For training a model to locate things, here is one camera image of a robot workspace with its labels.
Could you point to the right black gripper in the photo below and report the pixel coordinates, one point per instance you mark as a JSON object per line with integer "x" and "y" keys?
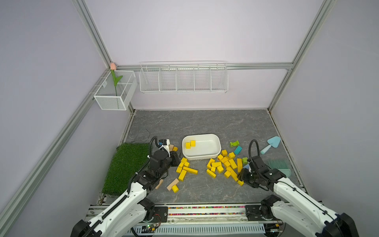
{"x": 241, "y": 176}

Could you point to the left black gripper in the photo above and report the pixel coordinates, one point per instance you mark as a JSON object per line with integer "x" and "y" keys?
{"x": 175, "y": 158}

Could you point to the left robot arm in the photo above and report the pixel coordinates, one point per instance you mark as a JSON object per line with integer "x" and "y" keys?
{"x": 133, "y": 206}

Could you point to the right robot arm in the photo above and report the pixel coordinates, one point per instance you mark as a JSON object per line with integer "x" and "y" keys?
{"x": 305, "y": 204}

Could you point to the light green cube block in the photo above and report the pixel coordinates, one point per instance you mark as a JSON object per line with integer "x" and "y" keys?
{"x": 245, "y": 161}

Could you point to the yellow rectangular block left pile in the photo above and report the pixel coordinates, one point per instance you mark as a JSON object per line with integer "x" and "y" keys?
{"x": 182, "y": 175}

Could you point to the long yellow block left pile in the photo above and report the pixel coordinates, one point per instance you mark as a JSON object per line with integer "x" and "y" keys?
{"x": 190, "y": 170}

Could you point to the natural wood long block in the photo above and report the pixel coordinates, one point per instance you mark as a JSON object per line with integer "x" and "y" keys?
{"x": 173, "y": 183}

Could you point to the long yellow block right upright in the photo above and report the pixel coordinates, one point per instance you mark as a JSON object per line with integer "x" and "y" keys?
{"x": 239, "y": 165}

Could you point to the white plastic bin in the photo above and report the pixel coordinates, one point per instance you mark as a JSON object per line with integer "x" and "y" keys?
{"x": 208, "y": 146}

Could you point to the long yellow block right diagonal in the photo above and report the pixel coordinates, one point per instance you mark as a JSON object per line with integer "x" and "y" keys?
{"x": 233, "y": 173}

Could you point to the teal toy rake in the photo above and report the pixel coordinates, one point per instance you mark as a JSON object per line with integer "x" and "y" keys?
{"x": 281, "y": 165}

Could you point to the natural wood block lower left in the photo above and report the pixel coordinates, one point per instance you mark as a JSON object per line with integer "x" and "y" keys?
{"x": 159, "y": 184}

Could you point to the yellow half cylinder block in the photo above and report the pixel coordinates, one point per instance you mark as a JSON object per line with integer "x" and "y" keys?
{"x": 175, "y": 189}

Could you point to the teal triangle block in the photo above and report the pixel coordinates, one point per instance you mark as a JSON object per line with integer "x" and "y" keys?
{"x": 238, "y": 150}

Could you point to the teal toy shovel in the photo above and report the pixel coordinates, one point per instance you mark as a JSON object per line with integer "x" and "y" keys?
{"x": 272, "y": 143}

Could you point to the green arch block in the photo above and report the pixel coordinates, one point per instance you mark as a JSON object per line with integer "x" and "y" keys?
{"x": 235, "y": 144}

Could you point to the yellow block right pile left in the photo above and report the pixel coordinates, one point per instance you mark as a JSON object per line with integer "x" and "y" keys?
{"x": 212, "y": 174}

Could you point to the green artificial grass mat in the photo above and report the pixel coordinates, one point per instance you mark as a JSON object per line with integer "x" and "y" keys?
{"x": 128, "y": 159}

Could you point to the artificial pink tulip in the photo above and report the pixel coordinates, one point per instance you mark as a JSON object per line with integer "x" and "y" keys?
{"x": 116, "y": 79}

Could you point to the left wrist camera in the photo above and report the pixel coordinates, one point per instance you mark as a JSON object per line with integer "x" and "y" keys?
{"x": 164, "y": 144}

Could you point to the white wire wall rack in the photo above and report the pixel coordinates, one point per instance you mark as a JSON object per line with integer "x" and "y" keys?
{"x": 184, "y": 77}

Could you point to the white mesh wall basket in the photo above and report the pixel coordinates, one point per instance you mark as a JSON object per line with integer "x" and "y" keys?
{"x": 105, "y": 94}

